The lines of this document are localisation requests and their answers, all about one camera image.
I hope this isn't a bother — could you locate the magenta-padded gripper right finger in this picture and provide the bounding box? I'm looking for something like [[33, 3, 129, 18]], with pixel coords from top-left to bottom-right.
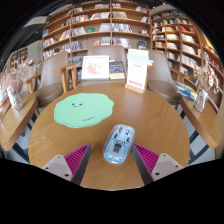
[[131, 143, 184, 186]]

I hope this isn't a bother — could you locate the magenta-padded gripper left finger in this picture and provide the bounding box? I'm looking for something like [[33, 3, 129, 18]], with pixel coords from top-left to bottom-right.
[[41, 143, 92, 186]]

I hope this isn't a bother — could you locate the transparent blue computer mouse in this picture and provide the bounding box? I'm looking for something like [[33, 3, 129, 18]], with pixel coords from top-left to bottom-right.
[[102, 123, 136, 165]]

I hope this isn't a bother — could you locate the green blob-shaped mouse pad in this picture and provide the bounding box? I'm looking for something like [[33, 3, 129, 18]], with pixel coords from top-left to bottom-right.
[[53, 92, 115, 129]]

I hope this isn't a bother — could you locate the round wooden side table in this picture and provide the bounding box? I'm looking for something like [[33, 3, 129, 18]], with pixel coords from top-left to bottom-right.
[[179, 96, 224, 164], [0, 92, 39, 158]]

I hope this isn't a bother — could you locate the stack of blue books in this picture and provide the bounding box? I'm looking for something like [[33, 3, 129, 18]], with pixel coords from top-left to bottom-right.
[[174, 81, 198, 102]]

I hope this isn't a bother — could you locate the glass vase with dried flowers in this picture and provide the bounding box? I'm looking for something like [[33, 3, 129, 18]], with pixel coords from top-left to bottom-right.
[[192, 53, 223, 113], [3, 59, 37, 112]]

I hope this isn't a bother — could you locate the brown padded wooden armchair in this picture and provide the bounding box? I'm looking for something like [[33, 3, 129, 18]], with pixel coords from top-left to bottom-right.
[[146, 49, 186, 106], [68, 44, 156, 88], [22, 51, 75, 108]]

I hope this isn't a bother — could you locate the white sign in wooden base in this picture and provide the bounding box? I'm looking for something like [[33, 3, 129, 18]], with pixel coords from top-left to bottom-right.
[[124, 48, 150, 95]]

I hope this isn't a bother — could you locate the white framed red print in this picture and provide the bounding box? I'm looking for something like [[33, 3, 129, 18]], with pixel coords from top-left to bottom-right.
[[80, 55, 111, 81]]

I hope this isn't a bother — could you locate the dark blue book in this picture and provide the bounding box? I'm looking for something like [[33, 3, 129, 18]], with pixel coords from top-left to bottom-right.
[[108, 60, 126, 81]]

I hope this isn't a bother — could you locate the distant wooden bookshelf unit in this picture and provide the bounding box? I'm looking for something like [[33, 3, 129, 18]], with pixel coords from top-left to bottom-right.
[[9, 47, 29, 69]]

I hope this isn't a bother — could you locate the curved wooden bookshelf unit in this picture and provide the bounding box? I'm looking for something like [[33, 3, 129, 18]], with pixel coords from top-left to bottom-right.
[[149, 9, 224, 114]]

